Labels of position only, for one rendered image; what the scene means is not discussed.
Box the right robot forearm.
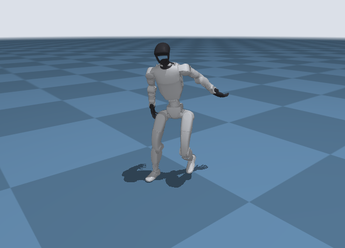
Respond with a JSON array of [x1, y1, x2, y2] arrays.
[[147, 88, 156, 107]]

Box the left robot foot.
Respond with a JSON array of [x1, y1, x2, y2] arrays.
[[186, 154, 196, 174]]

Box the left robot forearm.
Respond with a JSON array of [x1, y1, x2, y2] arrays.
[[200, 76, 216, 94]]

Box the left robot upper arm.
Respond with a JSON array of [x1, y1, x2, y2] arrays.
[[178, 64, 203, 84]]

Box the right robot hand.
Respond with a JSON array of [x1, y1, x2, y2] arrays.
[[149, 104, 158, 119]]

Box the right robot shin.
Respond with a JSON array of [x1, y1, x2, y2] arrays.
[[151, 148, 162, 172]]

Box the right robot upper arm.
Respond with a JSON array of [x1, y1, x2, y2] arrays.
[[146, 67, 157, 93]]

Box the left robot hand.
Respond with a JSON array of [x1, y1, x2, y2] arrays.
[[213, 88, 229, 98]]

